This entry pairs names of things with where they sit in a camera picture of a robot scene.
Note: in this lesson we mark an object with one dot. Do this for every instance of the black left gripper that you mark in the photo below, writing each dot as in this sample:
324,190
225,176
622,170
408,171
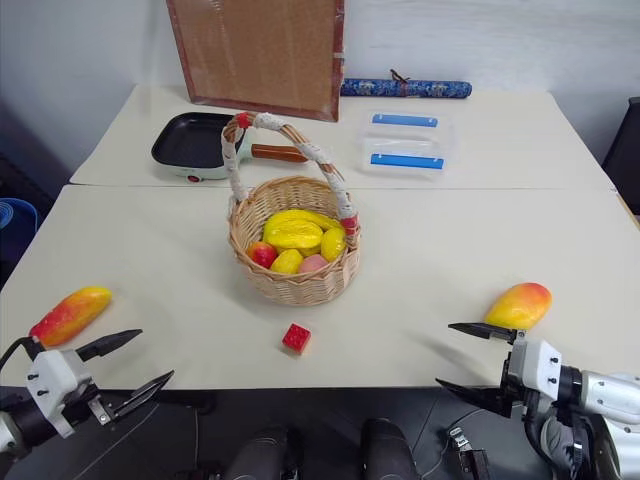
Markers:
93,388

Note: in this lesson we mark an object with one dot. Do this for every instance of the dark rounded shape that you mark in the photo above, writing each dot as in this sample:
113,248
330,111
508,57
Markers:
387,450
260,455

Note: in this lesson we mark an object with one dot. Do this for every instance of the black chair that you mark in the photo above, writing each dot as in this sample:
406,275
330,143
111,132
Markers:
625,145

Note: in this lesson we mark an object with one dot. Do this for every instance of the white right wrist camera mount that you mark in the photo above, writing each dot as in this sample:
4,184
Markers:
540,365

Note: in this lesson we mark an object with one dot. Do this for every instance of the plump yellow red mango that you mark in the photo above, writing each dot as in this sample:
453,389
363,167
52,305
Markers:
520,305

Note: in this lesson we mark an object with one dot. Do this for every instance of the square electric frying pan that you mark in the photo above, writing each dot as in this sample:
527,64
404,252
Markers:
192,142

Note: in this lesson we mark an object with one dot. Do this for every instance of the yellow banana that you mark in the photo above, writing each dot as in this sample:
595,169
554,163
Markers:
325,221

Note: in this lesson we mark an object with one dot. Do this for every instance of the yellow starfruit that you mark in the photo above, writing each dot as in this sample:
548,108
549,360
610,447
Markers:
292,234

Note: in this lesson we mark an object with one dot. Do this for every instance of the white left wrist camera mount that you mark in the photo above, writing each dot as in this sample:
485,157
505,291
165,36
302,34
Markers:
52,380

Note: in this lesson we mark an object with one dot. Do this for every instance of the cork board with brown frame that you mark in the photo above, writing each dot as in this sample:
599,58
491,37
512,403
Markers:
255,50

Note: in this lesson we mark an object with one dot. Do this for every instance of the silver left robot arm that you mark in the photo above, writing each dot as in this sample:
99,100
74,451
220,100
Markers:
20,425

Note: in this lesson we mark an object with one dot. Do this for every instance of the blue patterned rolled scroll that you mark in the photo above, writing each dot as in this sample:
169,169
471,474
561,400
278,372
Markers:
420,89

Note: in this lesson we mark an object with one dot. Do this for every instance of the red toy brick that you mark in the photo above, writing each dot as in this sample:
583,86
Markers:
296,340

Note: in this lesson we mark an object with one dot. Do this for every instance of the blue round bin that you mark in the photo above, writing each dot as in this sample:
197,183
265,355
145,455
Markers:
17,225

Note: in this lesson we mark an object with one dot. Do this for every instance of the pink peach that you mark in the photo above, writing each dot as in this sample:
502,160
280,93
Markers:
313,264

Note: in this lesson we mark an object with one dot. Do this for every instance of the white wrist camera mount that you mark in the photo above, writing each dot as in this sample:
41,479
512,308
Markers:
52,380
540,365

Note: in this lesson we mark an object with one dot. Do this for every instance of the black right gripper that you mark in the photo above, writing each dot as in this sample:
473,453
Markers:
511,395

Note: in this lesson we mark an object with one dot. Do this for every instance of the long red yellow mango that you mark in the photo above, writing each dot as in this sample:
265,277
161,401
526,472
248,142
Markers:
70,315

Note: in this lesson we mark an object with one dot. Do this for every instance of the yellow lemon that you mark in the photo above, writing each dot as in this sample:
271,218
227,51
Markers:
333,245
286,261

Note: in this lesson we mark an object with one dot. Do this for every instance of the clear box with blue clips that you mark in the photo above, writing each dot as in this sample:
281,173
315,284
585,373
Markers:
405,142

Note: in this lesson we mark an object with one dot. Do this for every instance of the red yellow apple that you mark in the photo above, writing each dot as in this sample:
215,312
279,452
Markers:
262,254

